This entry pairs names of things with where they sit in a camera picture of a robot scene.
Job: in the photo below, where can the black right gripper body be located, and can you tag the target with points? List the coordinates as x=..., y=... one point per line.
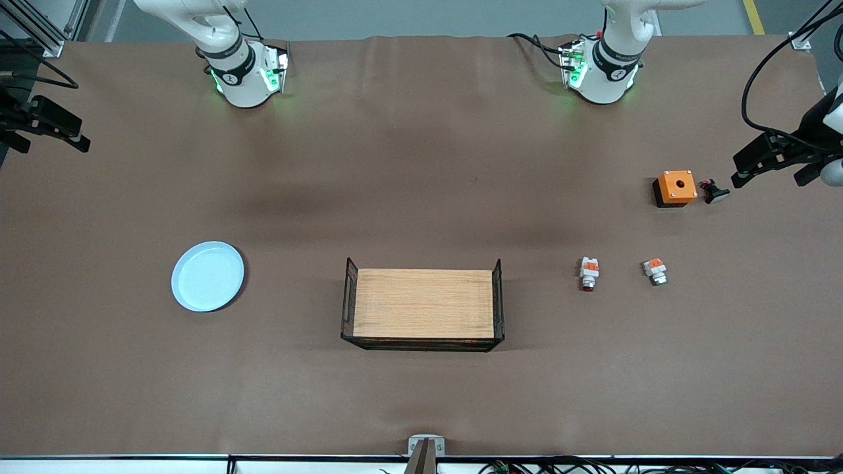
x=14, y=118

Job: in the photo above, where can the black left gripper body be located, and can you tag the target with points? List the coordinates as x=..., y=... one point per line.
x=811, y=131

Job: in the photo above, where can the light blue round plate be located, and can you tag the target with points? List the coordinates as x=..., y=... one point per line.
x=207, y=276

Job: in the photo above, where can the red push button switch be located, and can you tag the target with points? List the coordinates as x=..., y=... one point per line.
x=589, y=274

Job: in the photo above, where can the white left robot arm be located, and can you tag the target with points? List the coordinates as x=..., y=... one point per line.
x=609, y=76

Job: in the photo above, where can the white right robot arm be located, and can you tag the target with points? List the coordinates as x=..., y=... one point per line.
x=240, y=79

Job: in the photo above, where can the small black red button part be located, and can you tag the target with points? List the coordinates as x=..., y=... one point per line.
x=714, y=192

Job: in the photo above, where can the orange button box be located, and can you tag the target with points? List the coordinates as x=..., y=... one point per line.
x=676, y=187

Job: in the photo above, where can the brown table cover sheet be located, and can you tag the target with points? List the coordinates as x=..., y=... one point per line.
x=421, y=395

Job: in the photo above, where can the aluminium frame profile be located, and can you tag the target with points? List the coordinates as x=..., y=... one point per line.
x=39, y=26
x=813, y=26

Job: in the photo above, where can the white push button switch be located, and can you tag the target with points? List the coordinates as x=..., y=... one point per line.
x=655, y=270

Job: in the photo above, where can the white table edge rail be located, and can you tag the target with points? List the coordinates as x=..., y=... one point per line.
x=197, y=465

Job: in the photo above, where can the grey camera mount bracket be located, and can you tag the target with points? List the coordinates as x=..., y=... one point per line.
x=426, y=451

